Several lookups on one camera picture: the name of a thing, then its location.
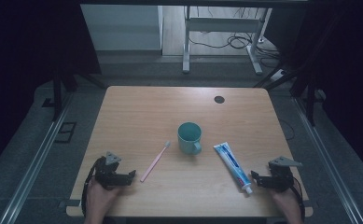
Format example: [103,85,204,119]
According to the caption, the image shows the person's right hand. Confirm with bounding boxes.
[269,188,302,217]

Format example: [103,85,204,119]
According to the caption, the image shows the person's left hand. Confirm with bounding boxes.
[84,178,121,218]

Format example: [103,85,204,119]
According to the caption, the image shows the aluminium floor rail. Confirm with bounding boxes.
[0,92,75,224]
[291,96,358,224]

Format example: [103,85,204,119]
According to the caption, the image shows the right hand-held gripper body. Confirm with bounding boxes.
[268,156,303,192]

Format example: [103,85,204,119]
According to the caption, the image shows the white metal desk frame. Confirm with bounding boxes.
[182,6,273,76]

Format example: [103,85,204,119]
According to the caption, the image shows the white power strip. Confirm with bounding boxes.
[270,68,287,83]

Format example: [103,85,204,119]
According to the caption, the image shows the blue white toothpaste tube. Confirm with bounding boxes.
[213,142,254,195]

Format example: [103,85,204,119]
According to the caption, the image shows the white panel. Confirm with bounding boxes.
[79,4,164,51]

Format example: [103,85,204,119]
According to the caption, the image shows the dark curtain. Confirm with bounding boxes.
[0,0,103,176]
[264,0,363,174]

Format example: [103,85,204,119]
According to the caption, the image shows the black floor cables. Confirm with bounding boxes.
[188,7,284,68]

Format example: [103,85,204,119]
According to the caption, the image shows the thin black floor cable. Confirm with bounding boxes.
[278,119,296,141]

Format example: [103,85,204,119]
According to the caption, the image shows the pink toothbrush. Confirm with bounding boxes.
[139,140,172,183]

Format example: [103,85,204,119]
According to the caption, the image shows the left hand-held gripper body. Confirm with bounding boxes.
[93,151,128,189]

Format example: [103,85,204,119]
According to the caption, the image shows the black floor bracket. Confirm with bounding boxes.
[54,121,77,145]

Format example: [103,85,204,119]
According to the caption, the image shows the teal cup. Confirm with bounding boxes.
[177,121,202,156]

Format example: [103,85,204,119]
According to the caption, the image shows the black metal stand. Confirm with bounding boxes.
[51,64,107,122]
[253,60,317,127]

